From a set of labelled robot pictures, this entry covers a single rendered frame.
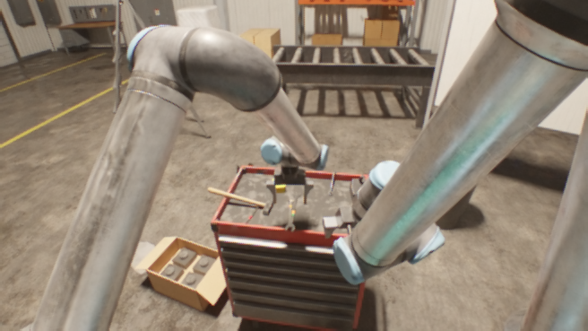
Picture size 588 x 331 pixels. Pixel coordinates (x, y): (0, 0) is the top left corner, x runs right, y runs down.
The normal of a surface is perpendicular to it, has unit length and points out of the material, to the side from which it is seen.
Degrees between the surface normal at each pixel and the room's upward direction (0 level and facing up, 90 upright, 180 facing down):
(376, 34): 90
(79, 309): 61
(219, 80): 96
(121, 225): 74
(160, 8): 90
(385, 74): 90
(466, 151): 102
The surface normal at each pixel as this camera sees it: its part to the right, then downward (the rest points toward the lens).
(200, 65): -0.14, 0.37
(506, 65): -0.85, 0.32
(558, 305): -0.97, 0.17
